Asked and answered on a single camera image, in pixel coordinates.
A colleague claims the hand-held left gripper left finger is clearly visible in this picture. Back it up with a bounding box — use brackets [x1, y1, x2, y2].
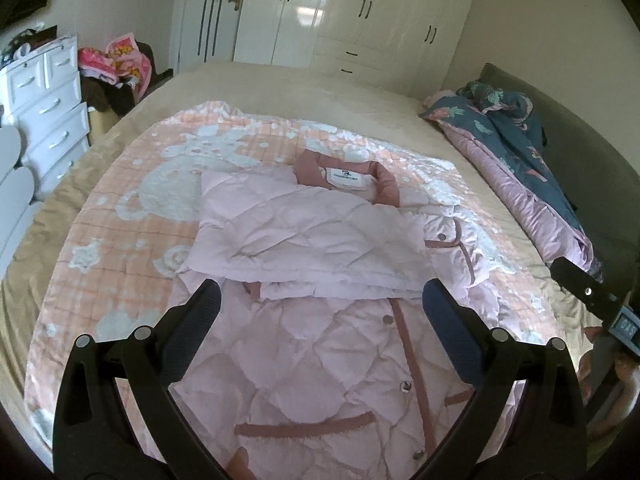
[52, 279, 226, 480]

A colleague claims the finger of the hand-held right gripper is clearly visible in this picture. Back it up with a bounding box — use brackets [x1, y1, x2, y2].
[552, 257, 623, 328]

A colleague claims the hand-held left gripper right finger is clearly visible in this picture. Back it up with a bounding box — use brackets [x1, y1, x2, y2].
[420, 280, 588, 480]

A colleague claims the pink quilted jacket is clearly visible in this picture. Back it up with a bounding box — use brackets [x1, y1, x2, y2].
[172, 150, 541, 480]

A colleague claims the dark clothes pile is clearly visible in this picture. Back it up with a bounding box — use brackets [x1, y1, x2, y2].
[82, 42, 173, 116]

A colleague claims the person's right hand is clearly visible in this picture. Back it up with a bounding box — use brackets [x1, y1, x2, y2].
[595, 355, 640, 436]

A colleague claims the peach printed blanket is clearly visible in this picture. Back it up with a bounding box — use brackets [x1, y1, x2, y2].
[25, 100, 556, 461]

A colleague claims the grey-green headboard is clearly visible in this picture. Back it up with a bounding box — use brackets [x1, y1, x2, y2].
[480, 62, 640, 281]

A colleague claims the blue floral duvet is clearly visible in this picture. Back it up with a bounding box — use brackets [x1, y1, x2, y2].
[420, 80, 596, 271]

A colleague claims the white scalloped panel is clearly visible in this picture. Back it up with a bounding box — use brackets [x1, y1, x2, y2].
[0, 125, 38, 261]

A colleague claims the white chest of drawers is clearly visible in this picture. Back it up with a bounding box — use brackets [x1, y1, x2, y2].
[0, 35, 92, 201]

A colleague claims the bed with beige sheet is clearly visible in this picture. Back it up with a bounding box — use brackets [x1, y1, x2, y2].
[0, 60, 601, 461]

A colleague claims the pink floral cloth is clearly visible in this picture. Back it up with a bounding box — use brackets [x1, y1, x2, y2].
[77, 32, 153, 96]

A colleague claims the white door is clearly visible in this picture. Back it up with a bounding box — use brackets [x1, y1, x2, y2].
[177, 0, 246, 63]

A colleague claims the white wardrobe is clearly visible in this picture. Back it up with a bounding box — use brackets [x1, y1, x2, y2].
[235, 0, 481, 96]

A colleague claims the small dark clutter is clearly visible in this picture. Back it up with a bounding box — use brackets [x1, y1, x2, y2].
[0, 22, 56, 66]

